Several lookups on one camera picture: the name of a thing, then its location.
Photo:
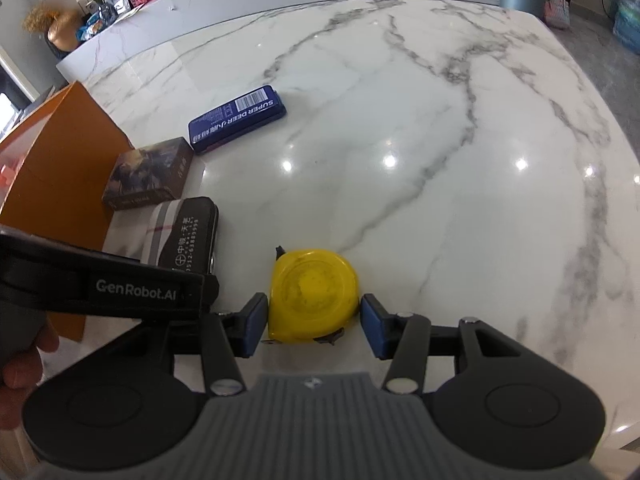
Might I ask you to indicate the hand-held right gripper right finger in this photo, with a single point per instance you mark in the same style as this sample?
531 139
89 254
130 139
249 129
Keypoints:
372 321

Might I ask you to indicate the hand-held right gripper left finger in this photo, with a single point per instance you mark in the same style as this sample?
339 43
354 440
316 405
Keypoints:
257 321

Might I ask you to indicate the yellow tape measure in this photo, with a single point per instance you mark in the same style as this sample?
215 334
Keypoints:
312 295

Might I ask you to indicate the orange cardboard box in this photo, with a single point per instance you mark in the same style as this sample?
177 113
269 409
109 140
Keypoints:
60 170

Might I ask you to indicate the person's left hand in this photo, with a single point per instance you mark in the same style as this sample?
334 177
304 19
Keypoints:
15 400

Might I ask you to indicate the black striped glasses case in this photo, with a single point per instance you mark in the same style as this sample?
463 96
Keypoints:
185 240

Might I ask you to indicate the brown printed card box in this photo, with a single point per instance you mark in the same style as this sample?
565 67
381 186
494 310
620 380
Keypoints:
147 172

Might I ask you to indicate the flat blue tin box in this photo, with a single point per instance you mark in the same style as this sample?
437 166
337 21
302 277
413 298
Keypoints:
235 120

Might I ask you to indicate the gold vase with dried plants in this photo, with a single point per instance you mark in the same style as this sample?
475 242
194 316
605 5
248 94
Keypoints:
57 30

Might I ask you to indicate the blue snack packet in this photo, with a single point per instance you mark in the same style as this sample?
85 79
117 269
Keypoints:
95 25

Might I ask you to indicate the woven checkered bag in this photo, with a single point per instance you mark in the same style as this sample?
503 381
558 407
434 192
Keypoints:
557 7

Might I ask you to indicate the blue water jug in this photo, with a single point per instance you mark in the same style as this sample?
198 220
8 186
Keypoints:
627 20

